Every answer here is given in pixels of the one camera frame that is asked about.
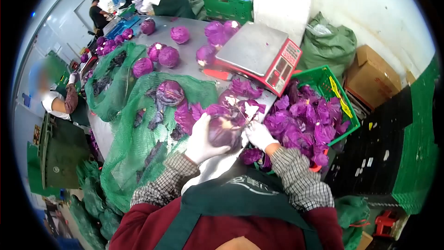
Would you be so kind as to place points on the person's right hand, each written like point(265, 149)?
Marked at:
point(261, 136)

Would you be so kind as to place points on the person's left hand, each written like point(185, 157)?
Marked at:
point(198, 145)

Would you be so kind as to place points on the person's right fingers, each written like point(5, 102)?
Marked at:
point(252, 132)

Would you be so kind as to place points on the person's left fingers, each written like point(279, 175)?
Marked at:
point(203, 125)

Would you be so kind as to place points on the person's left thumb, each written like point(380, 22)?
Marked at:
point(219, 150)

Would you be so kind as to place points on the purple cabbage head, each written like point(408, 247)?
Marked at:
point(205, 55)
point(148, 26)
point(142, 67)
point(224, 132)
point(215, 34)
point(231, 27)
point(152, 50)
point(170, 92)
point(180, 34)
point(169, 56)

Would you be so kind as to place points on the small knife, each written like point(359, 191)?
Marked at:
point(243, 113)

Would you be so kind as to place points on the loose purple leaf scraps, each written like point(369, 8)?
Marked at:
point(242, 88)

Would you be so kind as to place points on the red flat object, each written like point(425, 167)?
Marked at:
point(218, 74)

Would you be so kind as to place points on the pile of purple cabbage leaves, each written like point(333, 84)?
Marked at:
point(305, 118)

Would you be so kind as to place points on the large green mesh sack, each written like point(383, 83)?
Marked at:
point(138, 152)

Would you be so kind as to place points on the person's body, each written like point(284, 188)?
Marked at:
point(222, 225)

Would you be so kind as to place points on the red weighing scale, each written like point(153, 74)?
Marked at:
point(255, 50)

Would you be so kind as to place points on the green plastic crate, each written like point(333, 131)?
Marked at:
point(227, 8)
point(322, 83)

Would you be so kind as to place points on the yellow plastic strip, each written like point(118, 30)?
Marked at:
point(341, 100)

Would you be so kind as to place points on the green woven sack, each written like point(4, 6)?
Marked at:
point(329, 48)

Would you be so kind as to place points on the stack of black crates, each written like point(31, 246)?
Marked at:
point(374, 145)

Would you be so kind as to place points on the row of purple cabbages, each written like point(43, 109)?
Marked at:
point(110, 43)

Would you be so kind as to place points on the blue plastic crate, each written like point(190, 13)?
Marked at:
point(121, 27)

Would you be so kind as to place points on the cardboard box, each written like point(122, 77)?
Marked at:
point(373, 76)

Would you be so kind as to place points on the heap of green sacks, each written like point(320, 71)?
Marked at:
point(92, 208)

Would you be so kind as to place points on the dark green bin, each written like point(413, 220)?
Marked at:
point(64, 152)

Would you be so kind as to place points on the red plastic stool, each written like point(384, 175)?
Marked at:
point(384, 223)

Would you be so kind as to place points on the stack of green crates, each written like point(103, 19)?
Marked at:
point(416, 152)

